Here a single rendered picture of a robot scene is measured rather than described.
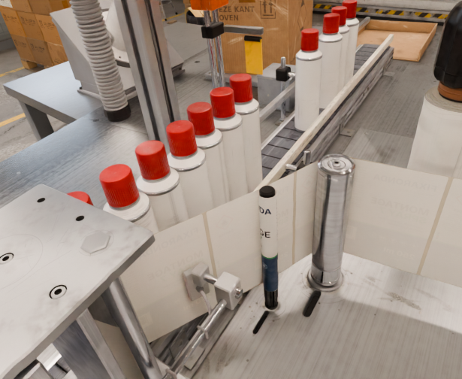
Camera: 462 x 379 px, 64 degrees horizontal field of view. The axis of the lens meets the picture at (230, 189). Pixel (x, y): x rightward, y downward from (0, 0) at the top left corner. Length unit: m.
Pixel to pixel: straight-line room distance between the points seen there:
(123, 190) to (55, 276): 0.18
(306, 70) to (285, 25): 0.39
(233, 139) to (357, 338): 0.30
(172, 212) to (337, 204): 0.19
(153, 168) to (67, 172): 0.54
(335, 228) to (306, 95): 0.41
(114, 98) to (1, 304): 0.33
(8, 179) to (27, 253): 0.76
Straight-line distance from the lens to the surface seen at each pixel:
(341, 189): 0.40
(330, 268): 0.48
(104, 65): 0.49
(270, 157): 0.75
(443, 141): 0.56
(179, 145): 0.44
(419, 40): 1.58
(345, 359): 0.47
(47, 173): 0.96
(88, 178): 0.89
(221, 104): 0.52
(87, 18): 0.47
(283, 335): 0.47
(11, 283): 0.23
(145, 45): 0.58
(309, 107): 0.80
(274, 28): 1.16
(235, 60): 1.23
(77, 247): 0.23
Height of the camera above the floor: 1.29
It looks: 38 degrees down
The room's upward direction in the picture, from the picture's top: 7 degrees counter-clockwise
